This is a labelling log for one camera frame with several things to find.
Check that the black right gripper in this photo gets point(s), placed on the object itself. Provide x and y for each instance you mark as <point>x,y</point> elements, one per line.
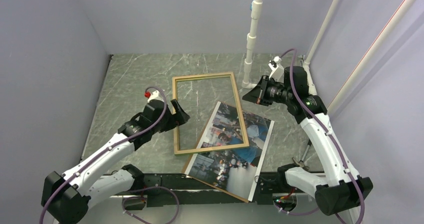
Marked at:
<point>258,94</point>

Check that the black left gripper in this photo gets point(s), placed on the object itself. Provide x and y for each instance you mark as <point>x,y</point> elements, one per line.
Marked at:
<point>179,117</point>

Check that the printed photo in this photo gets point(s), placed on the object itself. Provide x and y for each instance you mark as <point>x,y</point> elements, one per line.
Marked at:
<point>231,170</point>

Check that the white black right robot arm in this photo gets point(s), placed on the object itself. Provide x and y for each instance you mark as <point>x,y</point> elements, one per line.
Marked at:
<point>342,188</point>

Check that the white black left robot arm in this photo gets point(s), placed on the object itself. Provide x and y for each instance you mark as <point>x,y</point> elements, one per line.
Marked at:
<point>69,196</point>

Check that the white pvc pipe stand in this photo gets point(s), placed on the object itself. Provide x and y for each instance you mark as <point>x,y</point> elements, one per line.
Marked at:
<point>354,26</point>

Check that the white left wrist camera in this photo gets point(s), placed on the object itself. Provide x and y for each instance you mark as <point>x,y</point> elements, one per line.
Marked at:
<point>153,96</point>

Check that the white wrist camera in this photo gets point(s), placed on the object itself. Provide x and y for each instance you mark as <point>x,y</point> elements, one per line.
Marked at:
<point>153,96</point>
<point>277,70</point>

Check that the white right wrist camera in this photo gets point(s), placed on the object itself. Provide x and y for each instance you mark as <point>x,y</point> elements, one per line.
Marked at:
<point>277,70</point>

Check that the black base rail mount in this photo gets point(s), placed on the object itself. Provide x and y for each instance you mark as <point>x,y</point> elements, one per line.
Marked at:
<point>192,192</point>

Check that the black handled hammer tool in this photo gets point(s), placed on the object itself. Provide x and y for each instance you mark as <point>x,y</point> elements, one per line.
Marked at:
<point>301,162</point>

